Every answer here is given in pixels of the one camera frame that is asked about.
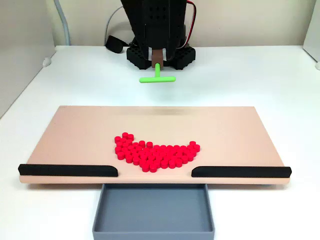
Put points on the green T-shaped pusher tool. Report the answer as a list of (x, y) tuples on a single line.
[(157, 79)]

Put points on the grey shallow container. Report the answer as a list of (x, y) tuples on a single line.
[(152, 212)]

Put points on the red cylindrical granule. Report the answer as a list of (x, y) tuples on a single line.
[(128, 154), (191, 152), (117, 139), (134, 156), (170, 160), (155, 156), (148, 155), (130, 137), (145, 168), (182, 155), (158, 160), (145, 151), (189, 148), (165, 152), (162, 164), (176, 148), (192, 143), (156, 164), (170, 164), (139, 150), (149, 145), (162, 156), (142, 143), (152, 168), (163, 148), (123, 141), (164, 160), (172, 152), (125, 151), (142, 163), (159, 152), (151, 160), (142, 155), (185, 152), (182, 159), (121, 156), (152, 151), (132, 151), (176, 158), (195, 147), (156, 148), (182, 148), (178, 152), (118, 150), (145, 159), (136, 146), (120, 145), (136, 161), (176, 163), (125, 135), (169, 148), (188, 156), (125, 146), (130, 159), (129, 142), (168, 156)]

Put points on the small white clip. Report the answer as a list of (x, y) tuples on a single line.
[(46, 61), (317, 65)]

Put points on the beige flat board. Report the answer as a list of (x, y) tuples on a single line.
[(75, 140)]

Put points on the black edge rail strip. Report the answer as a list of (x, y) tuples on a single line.
[(240, 172), (65, 170)]

